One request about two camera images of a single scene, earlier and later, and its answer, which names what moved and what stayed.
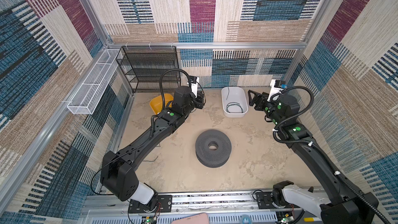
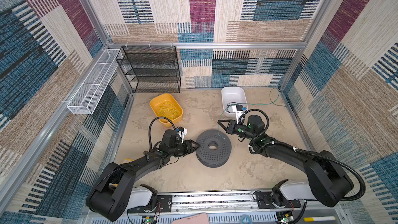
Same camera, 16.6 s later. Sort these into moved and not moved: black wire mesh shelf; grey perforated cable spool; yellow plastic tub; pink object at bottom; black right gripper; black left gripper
Moved: black right gripper; black left gripper
Not moved: yellow plastic tub; pink object at bottom; grey perforated cable spool; black wire mesh shelf
